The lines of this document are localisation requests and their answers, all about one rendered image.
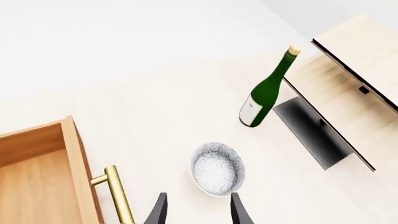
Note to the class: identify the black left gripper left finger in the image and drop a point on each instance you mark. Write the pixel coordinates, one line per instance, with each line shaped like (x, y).
(159, 213)

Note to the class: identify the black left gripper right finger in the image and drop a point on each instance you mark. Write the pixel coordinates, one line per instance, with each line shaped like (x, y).
(240, 213)

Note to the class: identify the patterned grey white bowl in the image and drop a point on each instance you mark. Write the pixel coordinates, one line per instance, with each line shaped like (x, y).
(217, 169)

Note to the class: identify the open wooden drawer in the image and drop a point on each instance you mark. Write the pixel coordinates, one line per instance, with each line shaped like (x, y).
(40, 172)

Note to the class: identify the green wine bottle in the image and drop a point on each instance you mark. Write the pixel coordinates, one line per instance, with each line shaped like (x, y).
(262, 96)

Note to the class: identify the pale wooden table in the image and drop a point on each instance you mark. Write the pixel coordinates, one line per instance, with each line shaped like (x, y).
(335, 93)

